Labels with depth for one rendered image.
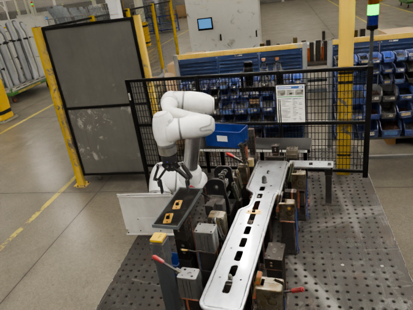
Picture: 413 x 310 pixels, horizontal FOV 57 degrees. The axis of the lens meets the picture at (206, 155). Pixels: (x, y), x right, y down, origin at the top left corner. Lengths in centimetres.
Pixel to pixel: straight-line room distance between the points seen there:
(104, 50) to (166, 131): 278
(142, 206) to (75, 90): 251
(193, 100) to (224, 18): 669
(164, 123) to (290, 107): 138
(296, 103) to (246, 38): 607
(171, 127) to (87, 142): 324
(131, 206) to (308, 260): 115
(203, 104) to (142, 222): 89
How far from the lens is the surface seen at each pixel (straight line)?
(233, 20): 887
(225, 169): 222
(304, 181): 244
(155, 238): 177
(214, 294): 168
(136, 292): 224
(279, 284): 162
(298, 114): 293
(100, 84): 457
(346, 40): 283
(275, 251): 181
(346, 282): 218
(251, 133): 276
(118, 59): 439
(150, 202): 248
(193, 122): 175
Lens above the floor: 216
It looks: 24 degrees down
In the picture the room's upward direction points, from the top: 8 degrees counter-clockwise
